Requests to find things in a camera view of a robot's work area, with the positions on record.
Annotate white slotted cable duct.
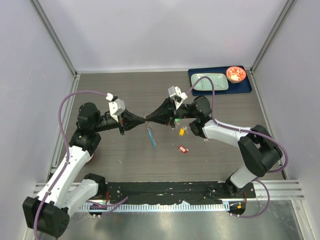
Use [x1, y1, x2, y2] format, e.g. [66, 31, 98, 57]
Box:
[82, 201, 230, 213]

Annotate green tagged key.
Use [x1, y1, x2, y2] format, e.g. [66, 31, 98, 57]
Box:
[174, 118, 180, 125]

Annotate light green rectangular plate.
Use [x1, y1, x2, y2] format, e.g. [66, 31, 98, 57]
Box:
[190, 73, 229, 92]

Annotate black tagged key bunch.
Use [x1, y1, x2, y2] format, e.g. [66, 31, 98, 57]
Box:
[167, 123, 176, 130]

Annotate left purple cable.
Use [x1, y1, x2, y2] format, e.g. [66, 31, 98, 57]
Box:
[33, 90, 130, 240]

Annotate metal keyring holder blue handle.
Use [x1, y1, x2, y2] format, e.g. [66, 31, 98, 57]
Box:
[145, 121, 157, 148]

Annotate aluminium frame rail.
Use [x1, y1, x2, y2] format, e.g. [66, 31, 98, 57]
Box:
[31, 73, 81, 197]

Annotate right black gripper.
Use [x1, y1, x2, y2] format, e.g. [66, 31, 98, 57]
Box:
[145, 97, 197, 127]

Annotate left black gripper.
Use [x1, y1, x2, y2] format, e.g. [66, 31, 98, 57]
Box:
[93, 109, 145, 135]

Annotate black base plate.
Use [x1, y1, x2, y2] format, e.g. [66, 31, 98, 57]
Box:
[98, 181, 256, 207]

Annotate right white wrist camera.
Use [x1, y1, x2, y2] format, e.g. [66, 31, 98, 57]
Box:
[168, 86, 188, 110]

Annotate red patterned bowl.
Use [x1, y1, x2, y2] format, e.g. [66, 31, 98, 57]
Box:
[226, 66, 247, 84]

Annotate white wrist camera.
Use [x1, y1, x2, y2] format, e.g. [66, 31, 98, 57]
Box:
[168, 86, 188, 110]
[105, 93, 126, 123]

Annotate yellow tagged key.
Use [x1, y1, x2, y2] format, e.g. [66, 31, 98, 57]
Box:
[179, 126, 189, 137]

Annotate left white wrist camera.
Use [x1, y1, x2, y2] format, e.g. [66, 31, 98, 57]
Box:
[105, 93, 126, 123]

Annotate red tagged keys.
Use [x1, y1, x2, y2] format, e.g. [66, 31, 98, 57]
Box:
[178, 145, 189, 154]

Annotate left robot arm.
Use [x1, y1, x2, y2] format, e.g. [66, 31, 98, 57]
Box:
[22, 99, 145, 239]

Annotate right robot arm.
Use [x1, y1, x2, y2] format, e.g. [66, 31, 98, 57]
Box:
[146, 96, 288, 198]

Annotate dark blue tray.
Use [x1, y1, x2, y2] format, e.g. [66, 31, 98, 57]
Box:
[188, 66, 252, 96]

